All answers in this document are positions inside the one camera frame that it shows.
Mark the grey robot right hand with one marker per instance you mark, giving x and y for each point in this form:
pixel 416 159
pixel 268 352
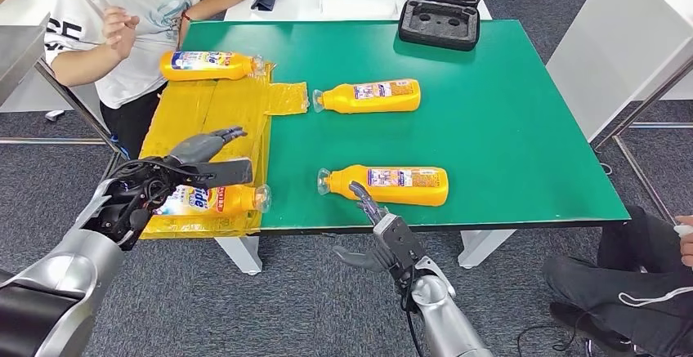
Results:
pixel 376 260

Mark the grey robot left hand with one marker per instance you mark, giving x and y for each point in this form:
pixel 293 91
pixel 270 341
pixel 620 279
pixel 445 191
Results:
pixel 200 149

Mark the orange detergent bottle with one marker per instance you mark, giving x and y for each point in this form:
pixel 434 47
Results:
pixel 206 71
pixel 233 200
pixel 390 195
pixel 373 103

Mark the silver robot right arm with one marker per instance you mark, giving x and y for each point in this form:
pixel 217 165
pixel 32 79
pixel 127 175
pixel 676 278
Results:
pixel 449 322

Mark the yellow taped cardboard mat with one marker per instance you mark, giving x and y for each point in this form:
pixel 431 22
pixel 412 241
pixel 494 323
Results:
pixel 238 111

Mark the white table leg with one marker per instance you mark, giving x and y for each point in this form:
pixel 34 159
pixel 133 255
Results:
pixel 483 246
pixel 241 254

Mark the person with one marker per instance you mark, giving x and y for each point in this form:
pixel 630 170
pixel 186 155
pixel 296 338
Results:
pixel 622 284
pixel 141 24

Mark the small white floor object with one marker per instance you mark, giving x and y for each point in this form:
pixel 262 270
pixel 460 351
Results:
pixel 53 115

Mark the grey metal table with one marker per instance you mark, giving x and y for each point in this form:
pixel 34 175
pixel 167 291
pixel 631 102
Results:
pixel 19 51

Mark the black foam carrying case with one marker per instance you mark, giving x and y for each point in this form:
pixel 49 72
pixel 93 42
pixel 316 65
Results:
pixel 437 24

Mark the white handheld device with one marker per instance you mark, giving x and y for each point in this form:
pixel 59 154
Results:
pixel 685 230

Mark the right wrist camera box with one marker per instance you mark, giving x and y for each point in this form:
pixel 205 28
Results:
pixel 400 243

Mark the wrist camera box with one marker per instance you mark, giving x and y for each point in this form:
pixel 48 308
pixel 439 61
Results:
pixel 222 173
pixel 400 243

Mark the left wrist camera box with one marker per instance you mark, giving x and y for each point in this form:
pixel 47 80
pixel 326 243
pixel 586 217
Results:
pixel 222 173

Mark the grey metal desk frame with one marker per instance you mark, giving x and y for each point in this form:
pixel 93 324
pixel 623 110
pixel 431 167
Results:
pixel 660 125

